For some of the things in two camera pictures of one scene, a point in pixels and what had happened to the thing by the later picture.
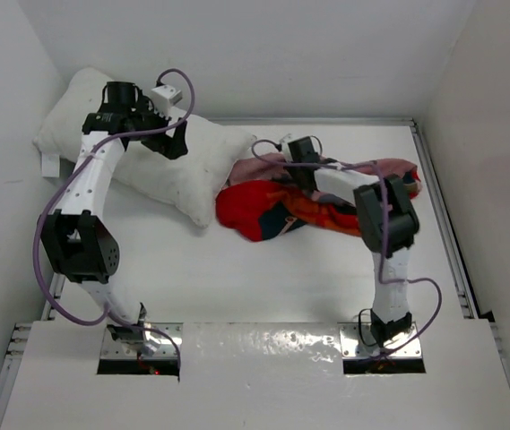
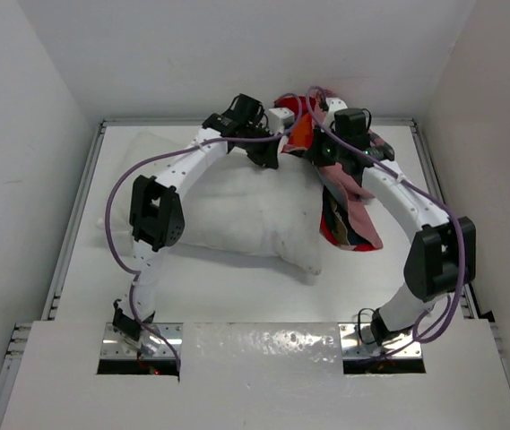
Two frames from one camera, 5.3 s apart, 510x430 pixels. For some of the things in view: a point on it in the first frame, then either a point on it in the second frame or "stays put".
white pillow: (187, 186) → (232, 204)
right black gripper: (292, 170) → (314, 152)
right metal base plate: (358, 342) stays put
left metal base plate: (160, 340) stays put
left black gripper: (169, 147) → (265, 155)
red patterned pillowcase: (262, 200) → (341, 198)
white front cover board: (262, 376) stays put
